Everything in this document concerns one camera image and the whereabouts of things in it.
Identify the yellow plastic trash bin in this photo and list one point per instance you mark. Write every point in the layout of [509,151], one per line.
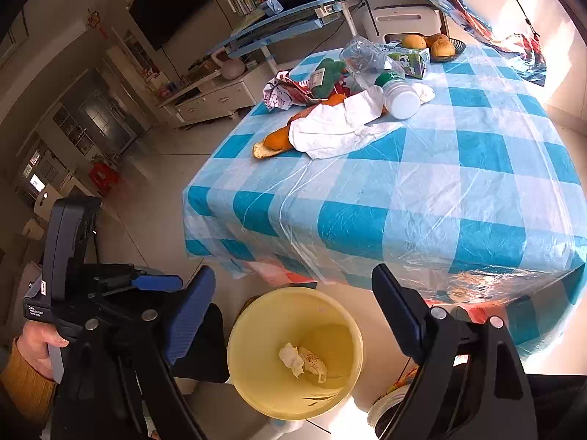
[303,317]

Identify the curved orange peel piece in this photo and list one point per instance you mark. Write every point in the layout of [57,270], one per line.
[335,99]

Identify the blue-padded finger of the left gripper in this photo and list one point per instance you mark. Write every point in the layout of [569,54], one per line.
[157,282]

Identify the clear plastic water bottle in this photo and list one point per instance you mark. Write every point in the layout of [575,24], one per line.
[375,71]

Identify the orange fruit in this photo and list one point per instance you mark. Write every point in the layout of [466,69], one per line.
[443,50]
[430,40]
[414,42]

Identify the blue white checkered tablecloth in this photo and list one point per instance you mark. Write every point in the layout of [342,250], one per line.
[473,201]

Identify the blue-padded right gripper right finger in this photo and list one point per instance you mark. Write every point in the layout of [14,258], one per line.
[470,383]

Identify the green plush toy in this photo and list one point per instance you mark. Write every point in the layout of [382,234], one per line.
[326,79]

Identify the small crumpled white tissue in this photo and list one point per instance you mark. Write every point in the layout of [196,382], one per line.
[424,92]

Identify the back orange fruit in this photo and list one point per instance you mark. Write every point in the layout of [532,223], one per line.
[430,40]

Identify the pink kettle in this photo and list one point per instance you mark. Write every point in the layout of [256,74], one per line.
[230,68]

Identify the long orange peel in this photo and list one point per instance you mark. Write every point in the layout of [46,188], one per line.
[274,144]

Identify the milk carton box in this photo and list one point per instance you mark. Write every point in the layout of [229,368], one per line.
[414,62]

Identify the right orange fruit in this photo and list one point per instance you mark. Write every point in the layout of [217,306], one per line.
[443,50]

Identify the blue adjustable study desk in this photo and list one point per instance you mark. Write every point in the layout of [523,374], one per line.
[286,25]

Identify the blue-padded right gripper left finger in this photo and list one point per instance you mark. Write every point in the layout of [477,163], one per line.
[167,332]

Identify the dark fruit bowl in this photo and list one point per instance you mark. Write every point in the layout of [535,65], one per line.
[460,46]

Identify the left orange fruit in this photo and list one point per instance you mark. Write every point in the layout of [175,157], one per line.
[414,42]

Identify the person's left hand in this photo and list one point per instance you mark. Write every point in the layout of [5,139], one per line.
[34,343]

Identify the mustard yellow sleeve forearm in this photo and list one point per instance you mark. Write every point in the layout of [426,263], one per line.
[26,392]

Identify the colourful hanging bag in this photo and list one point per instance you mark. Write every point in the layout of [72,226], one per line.
[522,49]

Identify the white air purifier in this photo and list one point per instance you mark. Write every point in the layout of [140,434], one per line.
[392,23]

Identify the white tv cabinet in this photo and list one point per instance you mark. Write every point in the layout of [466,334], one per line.
[214,97]

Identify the crumpled tissue in bin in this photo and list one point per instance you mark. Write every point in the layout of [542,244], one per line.
[300,360]

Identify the large white paper napkin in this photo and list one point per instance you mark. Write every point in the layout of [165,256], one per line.
[331,131]

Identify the red white wrapper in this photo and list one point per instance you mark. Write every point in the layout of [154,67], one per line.
[283,92]

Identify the red plastic stool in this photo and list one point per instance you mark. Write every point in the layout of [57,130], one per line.
[103,177]

